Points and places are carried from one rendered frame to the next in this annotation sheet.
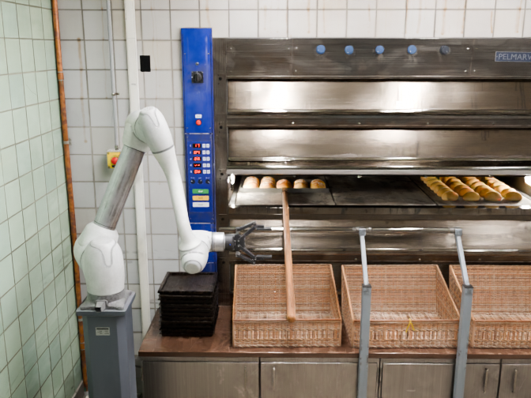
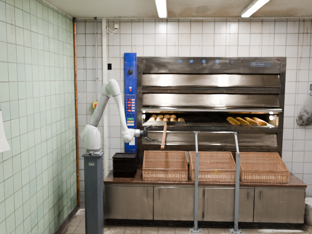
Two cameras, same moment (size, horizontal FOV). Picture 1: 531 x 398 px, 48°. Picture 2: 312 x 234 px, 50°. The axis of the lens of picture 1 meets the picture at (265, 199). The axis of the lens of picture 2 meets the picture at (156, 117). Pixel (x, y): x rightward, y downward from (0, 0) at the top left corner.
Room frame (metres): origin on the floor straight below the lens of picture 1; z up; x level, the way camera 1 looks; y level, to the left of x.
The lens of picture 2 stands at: (-1.22, -0.12, 1.82)
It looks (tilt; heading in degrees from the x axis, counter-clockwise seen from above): 7 degrees down; 2
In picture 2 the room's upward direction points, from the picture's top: straight up
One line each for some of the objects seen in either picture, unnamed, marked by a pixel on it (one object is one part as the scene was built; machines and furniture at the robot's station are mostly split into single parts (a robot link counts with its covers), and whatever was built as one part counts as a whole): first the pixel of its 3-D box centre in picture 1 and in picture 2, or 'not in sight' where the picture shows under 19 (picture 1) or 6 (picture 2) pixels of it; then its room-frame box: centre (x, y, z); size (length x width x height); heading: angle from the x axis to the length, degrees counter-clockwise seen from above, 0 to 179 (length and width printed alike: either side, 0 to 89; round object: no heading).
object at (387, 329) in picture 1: (397, 303); (212, 165); (2.99, -0.71, 0.72); 0.56 x 0.49 x 0.28; 90
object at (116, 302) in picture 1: (105, 297); (92, 151); (2.37, 0.68, 1.03); 0.22 x 0.18 x 0.06; 0
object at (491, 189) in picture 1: (468, 185); (245, 120); (3.69, -1.28, 1.21); 0.61 x 0.48 x 0.06; 179
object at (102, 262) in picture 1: (103, 263); (92, 138); (2.39, 0.68, 1.17); 0.18 x 0.16 x 0.22; 28
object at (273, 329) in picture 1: (284, 302); (165, 165); (3.00, -0.10, 0.72); 0.56 x 0.49 x 0.28; 91
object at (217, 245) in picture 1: (219, 242); (137, 133); (2.63, 0.21, 1.19); 0.09 x 0.06 x 0.09; 179
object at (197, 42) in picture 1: (216, 187); (137, 124); (4.21, 0.35, 1.07); 1.93 x 0.16 x 2.15; 179
